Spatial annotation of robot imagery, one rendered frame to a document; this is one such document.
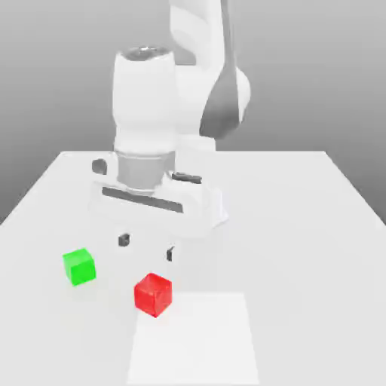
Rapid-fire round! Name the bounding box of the small red cube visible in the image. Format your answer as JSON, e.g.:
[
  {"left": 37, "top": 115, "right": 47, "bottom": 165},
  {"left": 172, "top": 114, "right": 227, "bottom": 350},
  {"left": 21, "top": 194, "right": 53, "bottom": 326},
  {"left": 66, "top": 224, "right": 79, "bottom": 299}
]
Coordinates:
[{"left": 133, "top": 272, "right": 173, "bottom": 319}]

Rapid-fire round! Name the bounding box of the small green cube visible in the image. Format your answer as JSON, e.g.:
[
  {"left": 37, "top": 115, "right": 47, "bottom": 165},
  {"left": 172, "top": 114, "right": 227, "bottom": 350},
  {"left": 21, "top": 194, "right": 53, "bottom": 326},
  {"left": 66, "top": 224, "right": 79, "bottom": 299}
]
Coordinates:
[{"left": 62, "top": 247, "right": 97, "bottom": 287}]

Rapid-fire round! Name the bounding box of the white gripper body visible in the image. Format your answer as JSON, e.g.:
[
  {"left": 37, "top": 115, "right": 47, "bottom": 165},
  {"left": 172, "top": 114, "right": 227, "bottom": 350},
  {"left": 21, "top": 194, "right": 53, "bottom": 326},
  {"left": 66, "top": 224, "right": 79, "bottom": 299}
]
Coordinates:
[{"left": 87, "top": 179, "right": 219, "bottom": 240}]

